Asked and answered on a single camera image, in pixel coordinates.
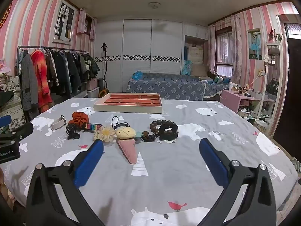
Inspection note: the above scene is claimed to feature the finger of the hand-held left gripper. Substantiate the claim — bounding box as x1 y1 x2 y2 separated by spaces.
0 115 12 133
0 122 34 144

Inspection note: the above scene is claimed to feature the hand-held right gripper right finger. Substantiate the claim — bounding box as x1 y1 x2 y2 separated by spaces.
199 138 277 226

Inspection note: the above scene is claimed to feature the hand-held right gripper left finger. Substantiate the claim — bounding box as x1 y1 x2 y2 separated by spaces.
26 139 105 226

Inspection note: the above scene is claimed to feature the black hair claw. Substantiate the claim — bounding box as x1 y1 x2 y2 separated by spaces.
65 124 81 140

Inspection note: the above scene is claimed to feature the rainbow hair clip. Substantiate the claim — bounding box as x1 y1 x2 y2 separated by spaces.
85 123 103 131

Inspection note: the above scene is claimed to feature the orange scrunchie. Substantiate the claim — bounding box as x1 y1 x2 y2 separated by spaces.
68 111 90 129

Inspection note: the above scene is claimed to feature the black bead bracelet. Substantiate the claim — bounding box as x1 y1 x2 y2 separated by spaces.
157 125 179 144

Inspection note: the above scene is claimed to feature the brick-pattern jewelry tray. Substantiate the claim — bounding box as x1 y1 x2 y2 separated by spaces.
93 92 163 114

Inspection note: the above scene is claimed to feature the brown pendant with beaded cord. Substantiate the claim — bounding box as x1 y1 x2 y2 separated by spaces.
141 131 157 143

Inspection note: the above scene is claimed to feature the large brown bead bracelet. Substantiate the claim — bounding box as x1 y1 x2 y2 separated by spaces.
150 120 177 134

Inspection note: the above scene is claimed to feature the patterned cloth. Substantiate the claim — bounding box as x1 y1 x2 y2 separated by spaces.
0 93 26 132

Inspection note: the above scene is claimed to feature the cream flower hair clip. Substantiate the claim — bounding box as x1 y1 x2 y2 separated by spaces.
93 126 116 143

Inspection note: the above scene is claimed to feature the white watch band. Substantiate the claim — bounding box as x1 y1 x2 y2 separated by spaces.
50 115 67 131

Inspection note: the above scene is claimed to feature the ice cream plush hair clip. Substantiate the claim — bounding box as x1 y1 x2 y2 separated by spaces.
115 126 139 165

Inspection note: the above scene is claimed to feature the row of hanging clothes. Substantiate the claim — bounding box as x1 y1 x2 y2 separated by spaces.
18 49 101 113

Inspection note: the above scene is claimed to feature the pink cabinet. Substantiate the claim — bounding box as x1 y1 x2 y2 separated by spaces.
220 89 247 113

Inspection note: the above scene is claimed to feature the white storage box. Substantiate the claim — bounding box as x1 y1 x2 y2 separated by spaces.
87 87 100 98

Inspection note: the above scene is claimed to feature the metal clothes rack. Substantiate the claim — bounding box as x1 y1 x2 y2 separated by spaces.
17 45 87 95

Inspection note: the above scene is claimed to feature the garment steamer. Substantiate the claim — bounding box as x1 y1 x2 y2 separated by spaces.
97 42 110 98

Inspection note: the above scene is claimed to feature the teal plush toy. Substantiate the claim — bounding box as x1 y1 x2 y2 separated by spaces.
213 75 230 84

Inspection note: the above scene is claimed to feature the bed with blue patterned cover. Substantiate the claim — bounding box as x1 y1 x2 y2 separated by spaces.
125 72 232 102

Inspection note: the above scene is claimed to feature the beige cushion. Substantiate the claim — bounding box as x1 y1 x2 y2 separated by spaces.
192 63 207 77

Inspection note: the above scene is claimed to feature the white framed standing mirror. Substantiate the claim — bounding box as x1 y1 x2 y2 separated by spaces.
260 43 283 137

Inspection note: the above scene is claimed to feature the blue hanging garment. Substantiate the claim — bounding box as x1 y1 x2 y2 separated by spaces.
181 60 192 76

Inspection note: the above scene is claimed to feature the stack of folded bedding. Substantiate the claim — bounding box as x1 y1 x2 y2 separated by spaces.
187 46 204 64

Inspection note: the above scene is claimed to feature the dark wooden door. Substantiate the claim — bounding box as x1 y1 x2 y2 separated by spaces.
279 15 301 158

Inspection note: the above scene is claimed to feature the large barred window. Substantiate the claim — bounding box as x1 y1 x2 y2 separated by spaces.
215 27 234 78

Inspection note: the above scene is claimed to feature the long pink curtain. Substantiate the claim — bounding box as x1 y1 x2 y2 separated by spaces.
207 24 217 72
230 14 244 85

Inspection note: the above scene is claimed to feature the small wooden window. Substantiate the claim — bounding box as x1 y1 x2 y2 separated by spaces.
84 14 93 39

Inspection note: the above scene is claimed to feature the short pink curtain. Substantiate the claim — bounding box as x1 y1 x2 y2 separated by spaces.
90 18 97 40
79 8 86 33

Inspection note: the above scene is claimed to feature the white sliding wardrobe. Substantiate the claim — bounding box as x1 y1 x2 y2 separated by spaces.
95 19 208 76

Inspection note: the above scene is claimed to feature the black cord hair tie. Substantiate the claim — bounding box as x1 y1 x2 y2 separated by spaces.
112 116 131 130

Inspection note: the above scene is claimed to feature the red gold wall ornament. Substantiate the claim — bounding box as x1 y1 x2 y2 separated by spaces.
0 2 12 27

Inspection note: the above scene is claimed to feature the framed wall poster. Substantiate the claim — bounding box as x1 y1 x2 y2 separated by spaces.
53 0 76 45

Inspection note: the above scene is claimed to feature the couple wall photo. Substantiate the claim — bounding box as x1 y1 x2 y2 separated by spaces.
247 28 262 60

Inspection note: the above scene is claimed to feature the red flower wall decoration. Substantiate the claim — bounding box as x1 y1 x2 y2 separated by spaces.
269 26 283 41

